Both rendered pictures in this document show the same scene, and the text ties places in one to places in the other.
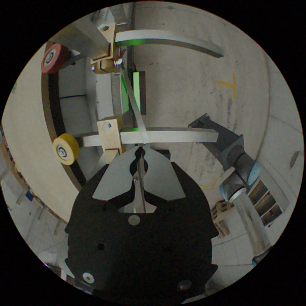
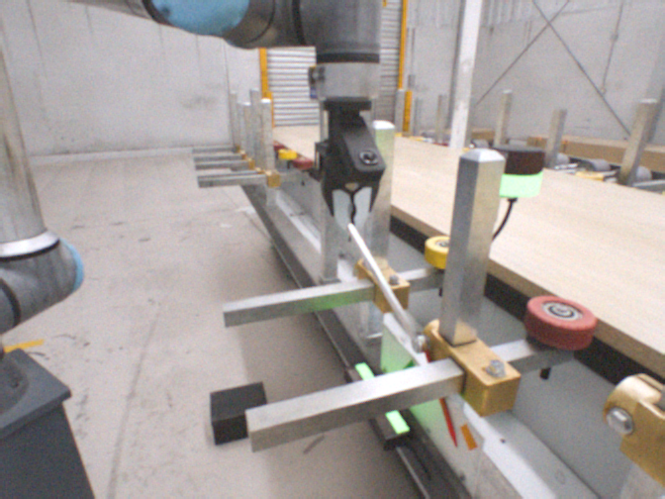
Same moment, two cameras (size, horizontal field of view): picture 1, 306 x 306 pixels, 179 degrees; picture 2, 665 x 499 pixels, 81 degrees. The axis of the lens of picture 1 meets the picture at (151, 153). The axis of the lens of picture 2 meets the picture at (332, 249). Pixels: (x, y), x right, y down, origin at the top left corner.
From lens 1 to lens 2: 53 cm
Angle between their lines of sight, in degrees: 39
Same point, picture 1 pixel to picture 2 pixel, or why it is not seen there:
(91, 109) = not seen: hidden behind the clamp
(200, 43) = (311, 399)
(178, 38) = (357, 387)
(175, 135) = (302, 294)
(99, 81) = (496, 443)
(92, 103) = not seen: hidden behind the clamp
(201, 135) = (258, 302)
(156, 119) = not seen: outside the picture
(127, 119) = (375, 354)
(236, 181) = (29, 284)
